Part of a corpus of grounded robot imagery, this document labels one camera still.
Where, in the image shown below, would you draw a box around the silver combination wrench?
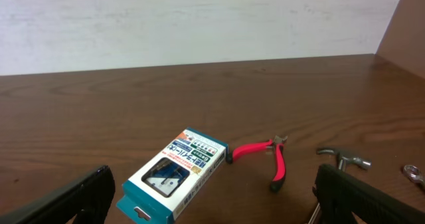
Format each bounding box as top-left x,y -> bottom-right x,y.
402,165 -> 424,189

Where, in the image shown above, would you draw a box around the teal white screwdriver set box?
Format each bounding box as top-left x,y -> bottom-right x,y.
116,128 -> 228,224

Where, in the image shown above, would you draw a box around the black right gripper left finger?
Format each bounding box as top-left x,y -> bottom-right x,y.
1,166 -> 116,224

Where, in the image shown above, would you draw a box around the red handled cutting pliers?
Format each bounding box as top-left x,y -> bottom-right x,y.
226,136 -> 288,193

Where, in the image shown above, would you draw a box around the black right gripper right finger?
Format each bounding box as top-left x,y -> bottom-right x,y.
313,164 -> 424,224

